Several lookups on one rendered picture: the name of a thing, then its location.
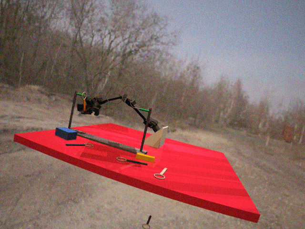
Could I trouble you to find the blue block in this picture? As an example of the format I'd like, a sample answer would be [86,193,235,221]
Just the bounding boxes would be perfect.
[55,127,77,140]

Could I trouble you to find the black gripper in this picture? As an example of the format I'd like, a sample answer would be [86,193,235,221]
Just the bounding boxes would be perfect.
[77,104,99,116]

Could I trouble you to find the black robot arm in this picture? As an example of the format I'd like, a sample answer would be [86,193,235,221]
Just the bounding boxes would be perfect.
[85,93,160,132]

